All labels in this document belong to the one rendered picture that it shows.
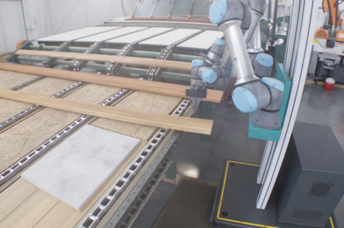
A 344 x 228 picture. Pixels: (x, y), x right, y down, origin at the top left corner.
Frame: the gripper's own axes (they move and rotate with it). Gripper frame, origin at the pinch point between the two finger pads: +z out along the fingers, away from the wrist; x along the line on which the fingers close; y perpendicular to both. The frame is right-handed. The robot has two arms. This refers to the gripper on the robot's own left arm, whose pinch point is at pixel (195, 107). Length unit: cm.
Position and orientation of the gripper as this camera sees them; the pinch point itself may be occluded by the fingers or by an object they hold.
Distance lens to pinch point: 147.2
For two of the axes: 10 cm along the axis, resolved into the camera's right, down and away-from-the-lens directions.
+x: -9.6, -1.2, 2.5
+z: 0.0, 9.0, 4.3
